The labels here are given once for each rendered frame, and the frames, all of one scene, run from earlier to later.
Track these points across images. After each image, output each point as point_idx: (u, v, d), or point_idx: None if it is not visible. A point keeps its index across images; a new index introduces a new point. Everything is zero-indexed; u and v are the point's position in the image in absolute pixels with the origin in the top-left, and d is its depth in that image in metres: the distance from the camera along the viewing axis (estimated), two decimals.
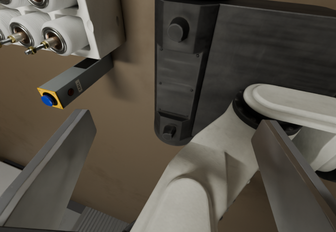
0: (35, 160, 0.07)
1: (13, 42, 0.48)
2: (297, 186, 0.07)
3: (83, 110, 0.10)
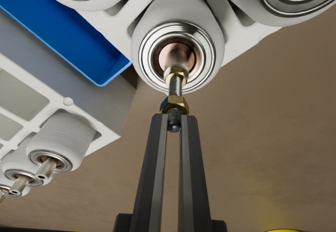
0: (150, 168, 0.07)
1: None
2: (181, 178, 0.07)
3: (163, 114, 0.10)
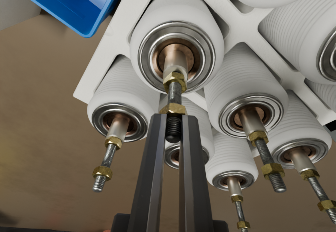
0: (149, 168, 0.07)
1: (317, 176, 0.23)
2: (183, 178, 0.07)
3: (162, 114, 0.10)
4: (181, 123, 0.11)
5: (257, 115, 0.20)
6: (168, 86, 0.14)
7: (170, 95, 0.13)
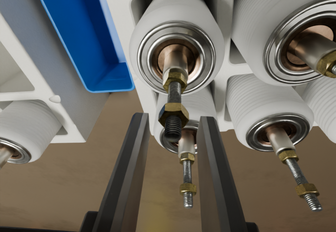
0: (122, 166, 0.07)
1: None
2: (209, 180, 0.07)
3: (144, 113, 0.10)
4: (166, 122, 0.11)
5: (315, 37, 0.14)
6: (182, 86, 0.13)
7: (178, 87, 0.13)
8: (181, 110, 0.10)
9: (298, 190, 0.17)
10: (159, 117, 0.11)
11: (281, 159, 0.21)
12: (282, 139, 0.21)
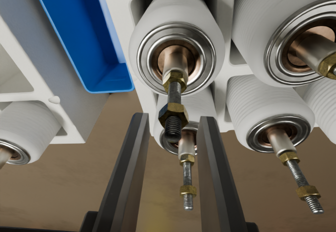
0: (122, 166, 0.07)
1: None
2: (209, 180, 0.07)
3: (144, 113, 0.10)
4: (177, 117, 0.10)
5: (317, 38, 0.14)
6: None
7: (175, 96, 0.13)
8: None
9: (299, 192, 0.17)
10: (185, 115, 0.10)
11: (282, 161, 0.21)
12: (283, 141, 0.20)
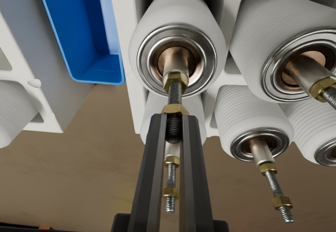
0: (149, 168, 0.07)
1: None
2: (183, 178, 0.07)
3: (162, 114, 0.10)
4: (172, 127, 0.11)
5: (311, 61, 0.15)
6: (177, 82, 0.13)
7: (172, 87, 0.13)
8: (164, 112, 0.10)
9: (274, 202, 0.18)
10: None
11: (261, 171, 0.22)
12: (264, 152, 0.22)
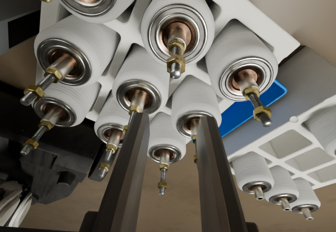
0: (122, 166, 0.07)
1: None
2: (209, 180, 0.07)
3: (144, 113, 0.10)
4: None
5: None
6: (195, 142, 0.30)
7: None
8: None
9: (182, 71, 0.17)
10: None
11: (184, 43, 0.19)
12: None
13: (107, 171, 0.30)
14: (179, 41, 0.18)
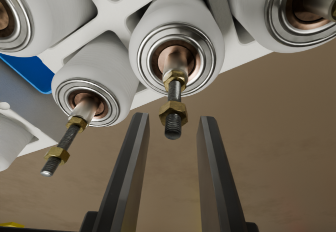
0: (122, 166, 0.07)
1: None
2: (209, 180, 0.07)
3: (144, 113, 0.10)
4: None
5: None
6: None
7: None
8: None
9: (184, 120, 0.11)
10: None
11: (183, 74, 0.14)
12: (167, 64, 0.15)
13: None
14: (176, 73, 0.13)
